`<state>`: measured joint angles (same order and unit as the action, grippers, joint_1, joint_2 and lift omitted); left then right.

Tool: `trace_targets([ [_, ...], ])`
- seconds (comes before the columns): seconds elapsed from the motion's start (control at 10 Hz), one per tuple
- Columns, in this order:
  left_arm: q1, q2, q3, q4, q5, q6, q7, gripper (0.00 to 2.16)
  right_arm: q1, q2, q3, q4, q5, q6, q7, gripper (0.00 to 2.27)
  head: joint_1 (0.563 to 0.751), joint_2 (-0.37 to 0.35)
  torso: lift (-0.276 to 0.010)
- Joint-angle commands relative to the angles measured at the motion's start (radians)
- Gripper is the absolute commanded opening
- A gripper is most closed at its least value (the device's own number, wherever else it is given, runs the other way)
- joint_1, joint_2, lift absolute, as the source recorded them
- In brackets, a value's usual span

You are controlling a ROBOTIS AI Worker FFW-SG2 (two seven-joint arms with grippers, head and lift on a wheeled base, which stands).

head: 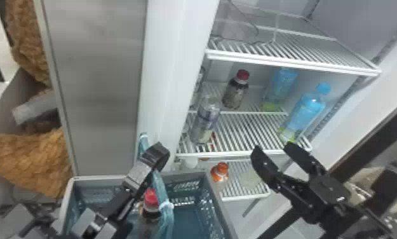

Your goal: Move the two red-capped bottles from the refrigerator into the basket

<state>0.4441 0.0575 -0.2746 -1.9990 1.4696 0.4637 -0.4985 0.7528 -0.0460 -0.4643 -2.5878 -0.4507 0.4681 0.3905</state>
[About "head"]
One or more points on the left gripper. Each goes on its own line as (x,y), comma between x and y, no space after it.
(101,225)

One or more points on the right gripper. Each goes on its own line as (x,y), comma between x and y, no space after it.
(328,200)

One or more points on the blue basket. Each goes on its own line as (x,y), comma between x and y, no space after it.
(195,217)

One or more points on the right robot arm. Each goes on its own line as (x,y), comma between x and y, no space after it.
(391,230)

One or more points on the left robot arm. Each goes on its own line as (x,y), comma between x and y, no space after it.
(34,223)

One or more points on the dark bottle with red cap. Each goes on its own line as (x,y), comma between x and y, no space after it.
(150,207)
(235,91)

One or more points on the blue bottle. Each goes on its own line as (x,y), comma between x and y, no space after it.
(280,85)
(303,113)

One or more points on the orange bottle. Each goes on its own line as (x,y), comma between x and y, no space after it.
(220,172)

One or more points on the silver can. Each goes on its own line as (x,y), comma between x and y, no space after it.
(205,118)

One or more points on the white fridge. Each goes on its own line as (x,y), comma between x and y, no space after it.
(98,83)

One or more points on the beige towel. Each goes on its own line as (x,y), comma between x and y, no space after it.
(31,160)
(28,40)

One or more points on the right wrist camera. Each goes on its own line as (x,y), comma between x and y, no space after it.
(393,187)

